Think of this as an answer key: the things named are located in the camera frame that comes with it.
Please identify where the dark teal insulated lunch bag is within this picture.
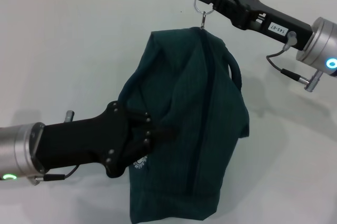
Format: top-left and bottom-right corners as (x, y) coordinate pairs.
(117, 0), (251, 221)

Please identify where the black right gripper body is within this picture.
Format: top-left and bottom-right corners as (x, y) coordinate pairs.
(231, 0), (313, 51)

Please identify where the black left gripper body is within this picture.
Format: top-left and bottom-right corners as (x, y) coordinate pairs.
(35, 101), (133, 180)

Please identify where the grey right gripper cable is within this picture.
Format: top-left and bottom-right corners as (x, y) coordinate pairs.
(265, 31), (323, 93)

